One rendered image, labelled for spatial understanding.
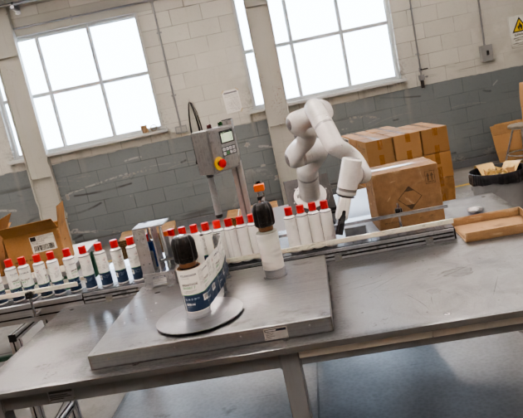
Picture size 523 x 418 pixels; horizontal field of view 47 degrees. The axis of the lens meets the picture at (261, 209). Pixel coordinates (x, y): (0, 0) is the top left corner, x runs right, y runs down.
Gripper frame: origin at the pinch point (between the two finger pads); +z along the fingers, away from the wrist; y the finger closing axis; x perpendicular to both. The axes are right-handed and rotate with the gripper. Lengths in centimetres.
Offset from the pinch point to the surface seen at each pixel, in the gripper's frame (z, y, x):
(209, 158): -22, 0, -60
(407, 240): -1.1, 5.3, 28.1
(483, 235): -10, 13, 56
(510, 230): -14, 13, 66
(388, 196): -14.5, -18.2, 21.0
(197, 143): -28, -3, -66
